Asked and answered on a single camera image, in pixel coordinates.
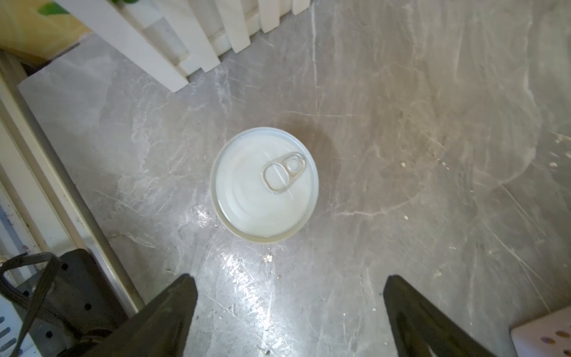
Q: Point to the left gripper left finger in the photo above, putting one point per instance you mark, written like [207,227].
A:
[160,329]

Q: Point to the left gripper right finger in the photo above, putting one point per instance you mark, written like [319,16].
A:
[420,329]

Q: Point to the purple plastic basket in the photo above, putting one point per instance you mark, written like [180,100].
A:
[546,336]

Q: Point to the pull-tab can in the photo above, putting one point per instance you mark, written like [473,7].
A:
[264,185]

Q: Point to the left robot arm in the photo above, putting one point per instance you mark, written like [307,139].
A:
[69,308]

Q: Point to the flower pot white fence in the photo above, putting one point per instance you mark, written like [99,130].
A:
[170,40]

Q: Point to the aluminium rail frame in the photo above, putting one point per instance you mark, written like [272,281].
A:
[41,209]

